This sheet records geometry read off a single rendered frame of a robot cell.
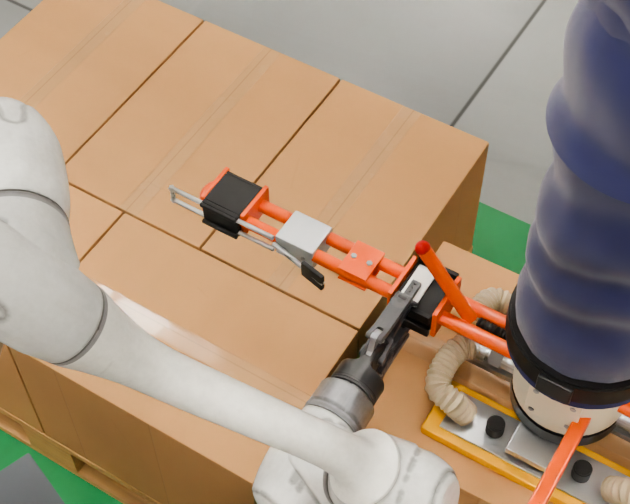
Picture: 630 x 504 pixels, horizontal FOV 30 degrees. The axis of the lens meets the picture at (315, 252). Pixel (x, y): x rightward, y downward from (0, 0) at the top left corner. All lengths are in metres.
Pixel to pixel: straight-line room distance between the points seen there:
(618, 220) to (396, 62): 2.39
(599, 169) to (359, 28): 2.56
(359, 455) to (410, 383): 0.42
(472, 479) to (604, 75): 0.80
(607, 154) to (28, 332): 0.62
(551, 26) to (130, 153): 1.64
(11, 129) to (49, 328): 0.24
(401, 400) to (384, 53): 2.00
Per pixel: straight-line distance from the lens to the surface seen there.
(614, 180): 1.23
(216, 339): 2.36
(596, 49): 1.15
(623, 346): 1.49
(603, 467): 1.79
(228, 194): 1.86
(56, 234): 1.25
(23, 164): 1.29
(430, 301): 1.75
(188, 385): 1.37
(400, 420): 1.80
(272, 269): 2.45
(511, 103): 3.55
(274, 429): 1.39
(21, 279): 1.20
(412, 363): 1.86
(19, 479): 2.04
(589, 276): 1.39
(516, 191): 3.33
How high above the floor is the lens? 2.54
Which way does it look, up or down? 54 degrees down
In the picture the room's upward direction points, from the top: 1 degrees counter-clockwise
